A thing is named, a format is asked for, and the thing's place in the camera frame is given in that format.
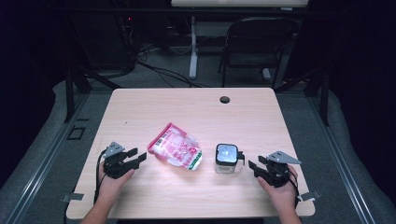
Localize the black metal stand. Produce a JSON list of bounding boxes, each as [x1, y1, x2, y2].
[[274, 66, 331, 127], [64, 66, 121, 123]]

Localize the person's right hand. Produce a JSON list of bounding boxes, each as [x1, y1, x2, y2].
[[257, 166, 299, 213]]

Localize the black floor cables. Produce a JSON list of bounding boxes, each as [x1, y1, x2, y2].
[[136, 59, 208, 89]]

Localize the black folding chair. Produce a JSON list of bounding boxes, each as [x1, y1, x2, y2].
[[218, 17, 301, 90]]

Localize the person's left hand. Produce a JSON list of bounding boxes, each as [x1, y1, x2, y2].
[[96, 161, 135, 203]]

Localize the left hand-held gripper cable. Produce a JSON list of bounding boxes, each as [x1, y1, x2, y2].
[[93, 148, 108, 204]]

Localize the hand-held gripper cable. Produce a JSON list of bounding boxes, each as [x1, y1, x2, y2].
[[93, 148, 108, 204], [288, 172, 302, 209]]

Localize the red printed clear plastic bag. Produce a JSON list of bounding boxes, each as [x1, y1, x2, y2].
[[147, 122, 204, 171]]

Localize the right hand-held gripper cable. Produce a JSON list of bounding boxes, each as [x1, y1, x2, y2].
[[288, 172, 302, 209]]

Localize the white desk leg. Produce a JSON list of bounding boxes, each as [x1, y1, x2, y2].
[[188, 15, 200, 80]]

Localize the grey tape strip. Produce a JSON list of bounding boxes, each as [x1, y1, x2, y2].
[[61, 192, 85, 203], [298, 190, 321, 202]]

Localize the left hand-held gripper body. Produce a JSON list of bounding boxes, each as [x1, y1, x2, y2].
[[103, 141, 139, 180]]

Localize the aluminium floor rail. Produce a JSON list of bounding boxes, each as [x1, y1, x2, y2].
[[306, 92, 377, 224], [6, 92, 92, 224]]

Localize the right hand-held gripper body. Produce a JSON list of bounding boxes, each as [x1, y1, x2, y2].
[[264, 150, 303, 189]]

